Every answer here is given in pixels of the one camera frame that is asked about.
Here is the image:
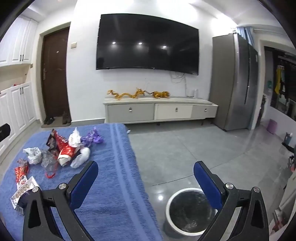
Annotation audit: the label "television cables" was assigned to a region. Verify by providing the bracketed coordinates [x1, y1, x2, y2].
[170, 71, 188, 96]

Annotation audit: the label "golden dragon ornament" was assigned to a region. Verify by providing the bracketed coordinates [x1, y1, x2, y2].
[129, 88, 148, 99]
[107, 90, 126, 100]

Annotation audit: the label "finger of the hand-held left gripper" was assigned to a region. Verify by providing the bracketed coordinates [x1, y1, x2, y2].
[0, 124, 11, 142]

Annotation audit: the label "blue fluffy blanket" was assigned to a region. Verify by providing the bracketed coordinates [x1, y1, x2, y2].
[0, 123, 164, 241]

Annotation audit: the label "dark red snack wrapper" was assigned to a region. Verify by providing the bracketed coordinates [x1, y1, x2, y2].
[46, 129, 68, 151]

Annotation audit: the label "white translucent plastic bag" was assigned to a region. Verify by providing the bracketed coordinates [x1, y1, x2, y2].
[70, 147, 91, 168]

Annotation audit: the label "clear crumpled plastic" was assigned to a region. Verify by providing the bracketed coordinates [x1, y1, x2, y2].
[41, 149, 59, 173]

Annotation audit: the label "white wall cupboard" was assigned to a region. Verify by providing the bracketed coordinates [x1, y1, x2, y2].
[0, 15, 38, 67]

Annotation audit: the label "white round trash bin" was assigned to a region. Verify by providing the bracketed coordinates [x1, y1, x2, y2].
[164, 188, 219, 236]

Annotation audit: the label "grey door mat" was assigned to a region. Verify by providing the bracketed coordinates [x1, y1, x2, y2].
[41, 122, 71, 128]

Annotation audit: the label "golden tiger ornament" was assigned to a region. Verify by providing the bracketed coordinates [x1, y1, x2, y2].
[151, 91, 171, 99]

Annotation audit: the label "white printed plastic bag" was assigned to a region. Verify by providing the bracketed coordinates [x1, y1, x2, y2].
[23, 147, 42, 165]

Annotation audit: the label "yellow hanging cloth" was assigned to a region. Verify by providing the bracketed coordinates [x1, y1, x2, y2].
[275, 68, 283, 94]

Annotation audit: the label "brown entrance door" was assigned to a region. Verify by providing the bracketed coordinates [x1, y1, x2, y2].
[42, 27, 70, 124]

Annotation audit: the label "white blister pack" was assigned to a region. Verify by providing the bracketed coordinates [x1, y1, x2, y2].
[10, 176, 41, 215]

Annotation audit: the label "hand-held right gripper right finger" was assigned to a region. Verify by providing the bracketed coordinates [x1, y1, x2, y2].
[193, 161, 270, 241]

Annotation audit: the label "red and white snack bag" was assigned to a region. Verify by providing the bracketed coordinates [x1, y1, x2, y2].
[57, 139, 81, 166]

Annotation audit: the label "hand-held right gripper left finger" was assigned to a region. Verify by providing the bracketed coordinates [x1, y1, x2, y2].
[23, 160, 99, 241]

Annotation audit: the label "white grey television cabinet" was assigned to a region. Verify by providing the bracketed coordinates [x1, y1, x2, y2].
[103, 95, 219, 127]

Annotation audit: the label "black wall television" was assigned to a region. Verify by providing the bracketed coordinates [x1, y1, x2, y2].
[96, 13, 200, 75]

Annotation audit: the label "grey refrigerator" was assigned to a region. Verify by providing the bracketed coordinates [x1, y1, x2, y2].
[209, 33, 259, 131]

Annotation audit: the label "white base cupboard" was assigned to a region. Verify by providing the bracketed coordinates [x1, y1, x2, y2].
[0, 82, 37, 158]

